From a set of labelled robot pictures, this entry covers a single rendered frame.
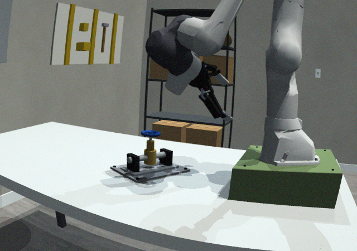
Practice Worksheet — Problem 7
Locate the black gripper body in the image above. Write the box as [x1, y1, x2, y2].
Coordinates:
[189, 64, 211, 91]

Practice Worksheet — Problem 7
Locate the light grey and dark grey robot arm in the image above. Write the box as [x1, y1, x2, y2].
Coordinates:
[145, 0, 320, 166]

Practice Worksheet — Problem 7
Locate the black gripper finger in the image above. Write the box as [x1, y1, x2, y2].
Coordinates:
[199, 80, 233, 122]
[201, 61, 229, 86]

